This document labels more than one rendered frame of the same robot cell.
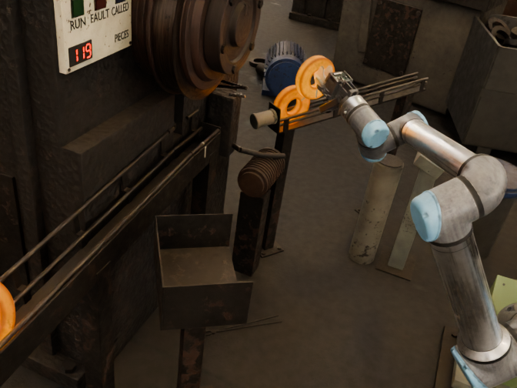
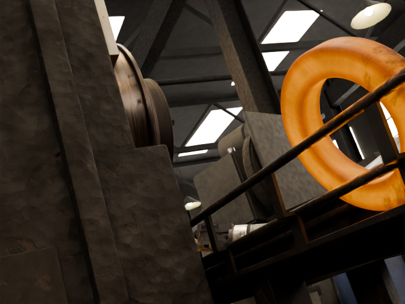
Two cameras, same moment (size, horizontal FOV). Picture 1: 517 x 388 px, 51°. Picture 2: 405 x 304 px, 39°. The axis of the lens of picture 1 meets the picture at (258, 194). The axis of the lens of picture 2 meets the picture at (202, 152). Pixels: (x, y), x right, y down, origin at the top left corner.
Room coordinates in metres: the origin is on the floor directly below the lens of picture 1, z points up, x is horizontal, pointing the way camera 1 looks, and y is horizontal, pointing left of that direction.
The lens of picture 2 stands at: (0.41, 1.05, 0.51)
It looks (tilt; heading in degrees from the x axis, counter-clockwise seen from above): 19 degrees up; 315
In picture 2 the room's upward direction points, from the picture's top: 18 degrees counter-clockwise
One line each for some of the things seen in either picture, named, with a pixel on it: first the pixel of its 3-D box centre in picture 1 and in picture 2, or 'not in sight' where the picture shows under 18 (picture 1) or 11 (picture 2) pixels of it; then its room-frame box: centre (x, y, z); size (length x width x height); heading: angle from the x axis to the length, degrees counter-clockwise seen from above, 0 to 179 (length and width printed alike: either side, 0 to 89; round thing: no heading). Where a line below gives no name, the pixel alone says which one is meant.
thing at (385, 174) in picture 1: (374, 211); not in sight; (1.97, -0.51, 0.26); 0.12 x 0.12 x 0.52
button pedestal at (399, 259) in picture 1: (415, 209); not in sight; (1.96, -0.68, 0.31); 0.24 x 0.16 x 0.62; 162
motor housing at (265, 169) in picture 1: (255, 213); not in sight; (1.81, 0.00, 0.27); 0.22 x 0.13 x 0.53; 162
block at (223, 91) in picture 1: (221, 122); not in sight; (1.77, 0.17, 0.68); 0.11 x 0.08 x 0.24; 72
